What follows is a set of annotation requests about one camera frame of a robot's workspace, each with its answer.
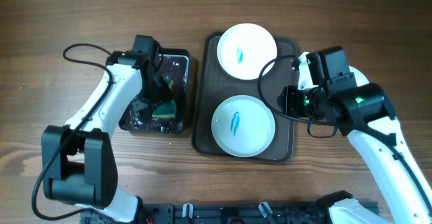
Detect green yellow sponge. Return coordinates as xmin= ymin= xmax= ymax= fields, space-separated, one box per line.
xmin=151 ymin=78 xmax=178 ymax=119

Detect white plate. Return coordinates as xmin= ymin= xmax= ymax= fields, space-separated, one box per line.
xmin=298 ymin=52 xmax=369 ymax=90
xmin=211 ymin=95 xmax=276 ymax=158
xmin=217 ymin=23 xmax=277 ymax=80

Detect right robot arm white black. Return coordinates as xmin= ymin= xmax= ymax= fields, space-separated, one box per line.
xmin=277 ymin=83 xmax=431 ymax=223

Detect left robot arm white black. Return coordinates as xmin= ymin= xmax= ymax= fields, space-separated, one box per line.
xmin=32 ymin=53 xmax=170 ymax=223

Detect black water basin tray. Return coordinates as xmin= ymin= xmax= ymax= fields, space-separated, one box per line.
xmin=119 ymin=50 xmax=190 ymax=134

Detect dark brown serving tray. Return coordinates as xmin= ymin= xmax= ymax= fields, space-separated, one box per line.
xmin=191 ymin=32 xmax=299 ymax=165

